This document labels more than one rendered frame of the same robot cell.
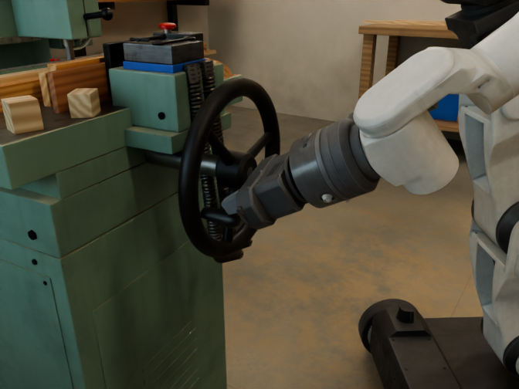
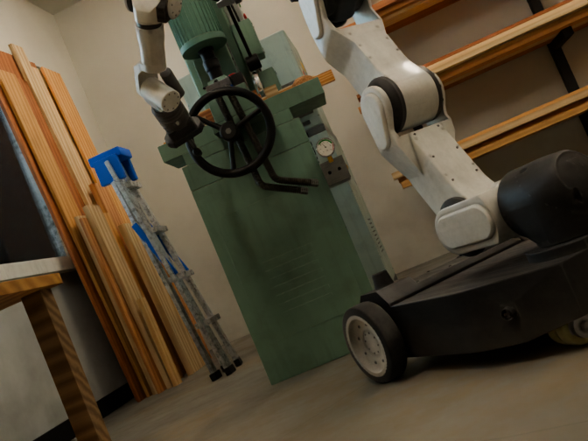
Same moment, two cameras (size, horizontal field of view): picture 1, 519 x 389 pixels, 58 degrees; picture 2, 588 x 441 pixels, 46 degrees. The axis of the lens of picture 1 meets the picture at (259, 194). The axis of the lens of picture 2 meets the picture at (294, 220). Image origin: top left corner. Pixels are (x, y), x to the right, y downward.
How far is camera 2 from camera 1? 2.10 m
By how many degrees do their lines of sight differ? 69
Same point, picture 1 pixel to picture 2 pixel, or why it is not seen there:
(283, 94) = not seen: outside the picture
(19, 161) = (164, 151)
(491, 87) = (141, 66)
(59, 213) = (186, 171)
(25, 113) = not seen: hidden behind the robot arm
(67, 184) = (188, 159)
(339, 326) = not seen: hidden behind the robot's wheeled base
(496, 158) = (338, 66)
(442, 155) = (154, 94)
